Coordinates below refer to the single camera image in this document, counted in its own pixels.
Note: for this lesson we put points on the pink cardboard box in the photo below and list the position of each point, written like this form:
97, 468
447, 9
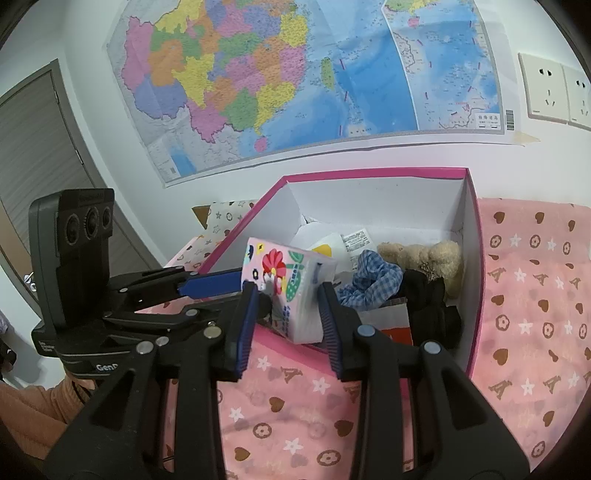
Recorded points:
378, 203

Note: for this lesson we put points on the floral tissue packet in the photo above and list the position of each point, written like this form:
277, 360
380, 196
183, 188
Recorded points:
286, 277

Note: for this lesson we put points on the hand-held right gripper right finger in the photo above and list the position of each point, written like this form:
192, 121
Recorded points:
328, 323

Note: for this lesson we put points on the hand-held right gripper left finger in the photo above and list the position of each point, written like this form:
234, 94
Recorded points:
244, 323

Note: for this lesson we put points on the beige teddy bear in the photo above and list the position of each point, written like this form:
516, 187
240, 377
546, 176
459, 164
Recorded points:
438, 258

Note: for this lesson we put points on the pink printed blanket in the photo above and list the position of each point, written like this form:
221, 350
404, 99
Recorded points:
531, 323

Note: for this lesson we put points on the blue striped scrunchie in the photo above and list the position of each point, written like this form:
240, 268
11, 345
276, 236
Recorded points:
369, 277

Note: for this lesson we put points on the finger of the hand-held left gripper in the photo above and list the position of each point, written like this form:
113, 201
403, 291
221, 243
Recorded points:
184, 316
207, 284

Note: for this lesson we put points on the white packet yellow print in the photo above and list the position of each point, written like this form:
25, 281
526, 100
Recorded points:
318, 235

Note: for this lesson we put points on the grey door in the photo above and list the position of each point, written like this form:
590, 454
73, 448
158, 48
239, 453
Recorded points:
37, 138

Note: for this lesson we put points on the black cloth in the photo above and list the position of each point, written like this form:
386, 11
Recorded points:
429, 314

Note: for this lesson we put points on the colourful wall map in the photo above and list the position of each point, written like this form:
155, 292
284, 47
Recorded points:
231, 92

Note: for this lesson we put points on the person's left forearm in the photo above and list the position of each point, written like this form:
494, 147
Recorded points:
27, 415

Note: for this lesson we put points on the white wall socket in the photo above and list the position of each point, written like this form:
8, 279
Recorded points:
579, 97
545, 87

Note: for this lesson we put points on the white printed pillow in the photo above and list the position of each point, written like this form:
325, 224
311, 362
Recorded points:
226, 217

